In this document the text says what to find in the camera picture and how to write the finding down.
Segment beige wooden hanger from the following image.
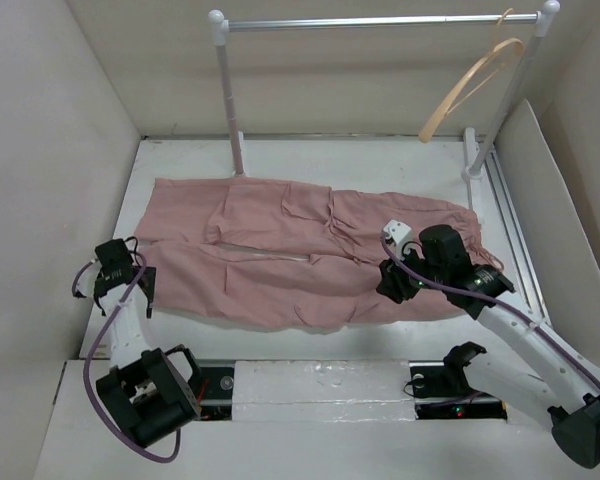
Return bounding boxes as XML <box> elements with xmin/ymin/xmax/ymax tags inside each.
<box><xmin>418</xmin><ymin>8</ymin><xmax>525</xmax><ymax>143</ymax></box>

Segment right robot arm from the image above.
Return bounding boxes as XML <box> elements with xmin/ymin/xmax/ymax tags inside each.
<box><xmin>376</xmin><ymin>220</ymin><xmax>600</xmax><ymax>469</ymax></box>

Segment white clothes rack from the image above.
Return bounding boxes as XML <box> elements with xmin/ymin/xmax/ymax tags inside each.
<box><xmin>208</xmin><ymin>0</ymin><xmax>562</xmax><ymax>221</ymax></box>

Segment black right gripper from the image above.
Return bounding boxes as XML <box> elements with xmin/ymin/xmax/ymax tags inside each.
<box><xmin>374</xmin><ymin>240</ymin><xmax>447</xmax><ymax>304</ymax></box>

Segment pink trousers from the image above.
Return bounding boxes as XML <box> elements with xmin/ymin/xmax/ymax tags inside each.
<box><xmin>135</xmin><ymin>177</ymin><xmax>499</xmax><ymax>330</ymax></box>

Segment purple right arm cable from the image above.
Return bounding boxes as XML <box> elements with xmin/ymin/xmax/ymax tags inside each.
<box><xmin>379</xmin><ymin>232</ymin><xmax>600</xmax><ymax>473</ymax></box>

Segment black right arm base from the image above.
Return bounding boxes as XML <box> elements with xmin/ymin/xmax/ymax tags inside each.
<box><xmin>403</xmin><ymin>342</ymin><xmax>508</xmax><ymax>420</ymax></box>

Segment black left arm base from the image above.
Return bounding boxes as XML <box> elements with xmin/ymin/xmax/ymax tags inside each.
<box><xmin>137</xmin><ymin>366</ymin><xmax>236</xmax><ymax>422</ymax></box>

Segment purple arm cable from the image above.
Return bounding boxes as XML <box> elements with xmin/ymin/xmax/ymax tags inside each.
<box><xmin>70</xmin><ymin>249</ymin><xmax>183</xmax><ymax>464</ymax></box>
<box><xmin>379</xmin><ymin>232</ymin><xmax>600</xmax><ymax>473</ymax></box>

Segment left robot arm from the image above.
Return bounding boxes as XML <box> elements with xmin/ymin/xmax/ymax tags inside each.
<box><xmin>93</xmin><ymin>239</ymin><xmax>205</xmax><ymax>449</ymax></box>

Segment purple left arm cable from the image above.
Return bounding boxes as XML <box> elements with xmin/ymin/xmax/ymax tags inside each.
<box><xmin>70</xmin><ymin>249</ymin><xmax>183</xmax><ymax>464</ymax></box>

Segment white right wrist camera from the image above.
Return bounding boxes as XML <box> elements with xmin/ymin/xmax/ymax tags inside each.
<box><xmin>382</xmin><ymin>220</ymin><xmax>414</xmax><ymax>255</ymax></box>

